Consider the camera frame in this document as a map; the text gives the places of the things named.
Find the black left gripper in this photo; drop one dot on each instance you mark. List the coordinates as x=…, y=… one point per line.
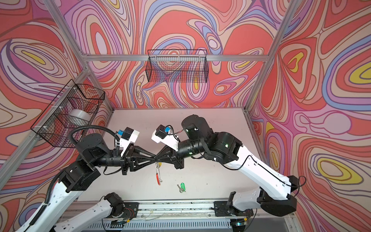
x=126, y=161

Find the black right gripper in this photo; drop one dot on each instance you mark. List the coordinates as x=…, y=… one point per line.
x=170, y=156

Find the metal keyring disc red grip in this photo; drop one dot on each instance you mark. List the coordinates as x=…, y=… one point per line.
x=158, y=177

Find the green plastic key tag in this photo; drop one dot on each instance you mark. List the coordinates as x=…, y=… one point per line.
x=183, y=186

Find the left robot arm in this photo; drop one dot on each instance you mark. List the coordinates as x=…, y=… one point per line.
x=97, y=146

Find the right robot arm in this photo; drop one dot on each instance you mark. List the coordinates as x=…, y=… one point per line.
x=274, y=192

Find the grey tape roll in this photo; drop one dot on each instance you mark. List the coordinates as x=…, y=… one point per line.
x=79, y=117

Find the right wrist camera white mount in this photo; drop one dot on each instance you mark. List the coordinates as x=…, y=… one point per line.
x=164, y=135

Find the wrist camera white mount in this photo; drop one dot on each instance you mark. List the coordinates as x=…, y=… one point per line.
x=125, y=138
x=164, y=135

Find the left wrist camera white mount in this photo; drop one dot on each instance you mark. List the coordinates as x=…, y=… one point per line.
x=125, y=138

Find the aluminium table edge rail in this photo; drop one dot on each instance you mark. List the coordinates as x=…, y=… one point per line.
x=161, y=214

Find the black wire basket left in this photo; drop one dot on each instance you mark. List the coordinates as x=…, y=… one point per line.
x=53, y=125

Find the black wire basket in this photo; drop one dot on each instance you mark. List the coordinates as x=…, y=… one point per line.
x=177, y=66
x=53, y=125

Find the black wire basket back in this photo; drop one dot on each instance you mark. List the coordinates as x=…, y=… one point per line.
x=177, y=66

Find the aluminium cage frame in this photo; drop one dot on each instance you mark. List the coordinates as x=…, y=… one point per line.
x=37, y=61

